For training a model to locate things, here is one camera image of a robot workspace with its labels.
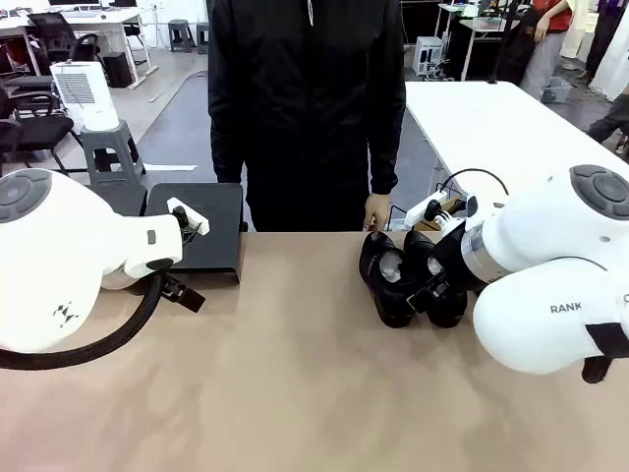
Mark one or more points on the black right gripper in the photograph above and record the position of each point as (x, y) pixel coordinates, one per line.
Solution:
(452, 255)

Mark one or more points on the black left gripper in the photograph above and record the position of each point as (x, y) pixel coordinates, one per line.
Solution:
(169, 282)

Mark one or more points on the person's left forearm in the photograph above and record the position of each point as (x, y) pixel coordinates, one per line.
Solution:
(383, 162)

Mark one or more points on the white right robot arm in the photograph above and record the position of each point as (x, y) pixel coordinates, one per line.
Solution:
(531, 236)

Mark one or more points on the person's right forearm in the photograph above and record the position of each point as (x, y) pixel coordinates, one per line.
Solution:
(226, 152)

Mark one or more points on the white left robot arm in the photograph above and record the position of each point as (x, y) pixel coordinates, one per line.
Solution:
(49, 270)

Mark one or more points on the black shoe stand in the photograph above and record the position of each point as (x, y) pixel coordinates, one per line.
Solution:
(216, 221)

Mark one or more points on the black pole stand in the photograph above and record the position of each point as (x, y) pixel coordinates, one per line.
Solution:
(502, 44)

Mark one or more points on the person's left hand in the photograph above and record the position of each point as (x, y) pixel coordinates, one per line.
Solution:
(378, 211)

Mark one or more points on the brown cardboard box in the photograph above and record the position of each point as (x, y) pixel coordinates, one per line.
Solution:
(426, 226)

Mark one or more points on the grey plastic stool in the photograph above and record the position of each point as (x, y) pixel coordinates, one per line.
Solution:
(203, 37)
(110, 142)
(181, 32)

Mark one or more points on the white table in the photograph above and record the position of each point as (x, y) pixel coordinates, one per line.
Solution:
(491, 128)

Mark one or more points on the person in black jacket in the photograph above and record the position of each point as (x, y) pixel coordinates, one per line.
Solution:
(304, 123)

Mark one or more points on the white air purifier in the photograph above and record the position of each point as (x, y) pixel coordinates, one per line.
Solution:
(86, 98)

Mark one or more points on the black office chair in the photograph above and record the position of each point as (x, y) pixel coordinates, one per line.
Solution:
(54, 29)
(29, 133)

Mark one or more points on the black box under desk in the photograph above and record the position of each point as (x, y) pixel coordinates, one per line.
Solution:
(118, 69)

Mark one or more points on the white computer case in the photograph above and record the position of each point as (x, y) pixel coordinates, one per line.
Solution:
(430, 56)

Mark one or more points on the grey plastic bin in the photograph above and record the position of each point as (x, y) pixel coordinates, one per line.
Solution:
(557, 91)

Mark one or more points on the seated bystander in dark clothes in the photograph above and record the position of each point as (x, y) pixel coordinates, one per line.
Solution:
(611, 123)

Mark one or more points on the bystander in red top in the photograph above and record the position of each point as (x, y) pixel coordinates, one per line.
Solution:
(545, 54)

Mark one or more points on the white-framed dark table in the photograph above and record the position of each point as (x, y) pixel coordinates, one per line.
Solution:
(484, 24)

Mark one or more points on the white office desk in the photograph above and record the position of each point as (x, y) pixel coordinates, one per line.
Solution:
(113, 18)

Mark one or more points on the bystander in beige clothes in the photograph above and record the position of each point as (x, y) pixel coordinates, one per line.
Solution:
(577, 29)

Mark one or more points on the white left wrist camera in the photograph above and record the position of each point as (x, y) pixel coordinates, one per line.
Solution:
(196, 221)

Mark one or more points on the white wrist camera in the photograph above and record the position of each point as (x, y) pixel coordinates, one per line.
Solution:
(417, 211)
(196, 221)

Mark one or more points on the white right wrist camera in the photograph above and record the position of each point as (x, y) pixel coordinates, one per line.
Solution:
(417, 211)

